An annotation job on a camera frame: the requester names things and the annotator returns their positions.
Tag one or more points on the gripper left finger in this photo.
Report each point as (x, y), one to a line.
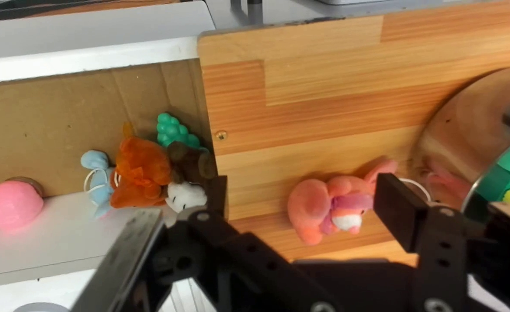
(237, 260)

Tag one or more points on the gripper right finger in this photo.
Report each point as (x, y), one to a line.
(437, 242)

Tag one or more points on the pink plush doll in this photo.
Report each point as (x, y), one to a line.
(311, 208)

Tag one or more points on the round metal sink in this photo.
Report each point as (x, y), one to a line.
(467, 125)

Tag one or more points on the white plush toy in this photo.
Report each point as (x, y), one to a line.
(185, 196)

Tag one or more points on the brown plush toy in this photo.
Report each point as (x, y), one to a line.
(190, 162)

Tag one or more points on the orange plush toy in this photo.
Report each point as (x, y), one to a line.
(142, 173)

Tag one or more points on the green toy grapes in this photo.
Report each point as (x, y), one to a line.
(172, 130)

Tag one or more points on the light blue plush toy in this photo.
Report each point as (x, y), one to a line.
(99, 182)

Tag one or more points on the wooden toy kitchen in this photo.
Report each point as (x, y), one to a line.
(324, 108)

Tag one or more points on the grey tape roll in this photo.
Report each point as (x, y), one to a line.
(42, 307)

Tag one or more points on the cardboard box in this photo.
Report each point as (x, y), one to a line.
(51, 130)

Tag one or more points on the pink ball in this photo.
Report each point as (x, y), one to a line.
(14, 204)

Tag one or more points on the grey stand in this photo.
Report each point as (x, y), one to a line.
(253, 11)

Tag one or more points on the white table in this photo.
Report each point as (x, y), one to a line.
(86, 39)

